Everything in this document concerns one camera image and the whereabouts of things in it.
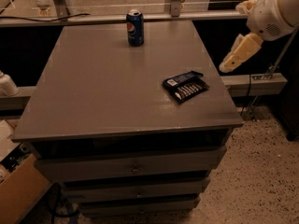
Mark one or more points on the brown cardboard box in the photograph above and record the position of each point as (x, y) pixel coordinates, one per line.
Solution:
(21, 185)

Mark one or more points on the middle grey drawer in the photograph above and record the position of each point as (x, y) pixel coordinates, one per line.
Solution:
(137, 190)

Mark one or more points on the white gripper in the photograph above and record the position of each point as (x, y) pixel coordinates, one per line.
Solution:
(265, 19)

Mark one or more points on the white cylindrical post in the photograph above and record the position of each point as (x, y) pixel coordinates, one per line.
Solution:
(7, 85)

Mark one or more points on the grey drawer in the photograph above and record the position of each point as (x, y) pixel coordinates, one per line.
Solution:
(141, 206)
(137, 190)
(142, 163)

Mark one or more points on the blue pepsi soda can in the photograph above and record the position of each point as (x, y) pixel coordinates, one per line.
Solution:
(135, 28)

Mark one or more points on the bottom grey drawer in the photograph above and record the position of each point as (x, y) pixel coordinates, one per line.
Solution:
(141, 206)

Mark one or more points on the grey metal frame rail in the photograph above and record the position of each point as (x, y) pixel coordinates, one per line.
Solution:
(70, 12)

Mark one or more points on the grey drawer cabinet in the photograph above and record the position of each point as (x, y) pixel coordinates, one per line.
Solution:
(100, 97)

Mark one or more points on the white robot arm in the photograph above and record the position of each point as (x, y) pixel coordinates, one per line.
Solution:
(267, 20)

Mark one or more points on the top grey drawer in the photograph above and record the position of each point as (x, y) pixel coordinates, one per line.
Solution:
(142, 163)

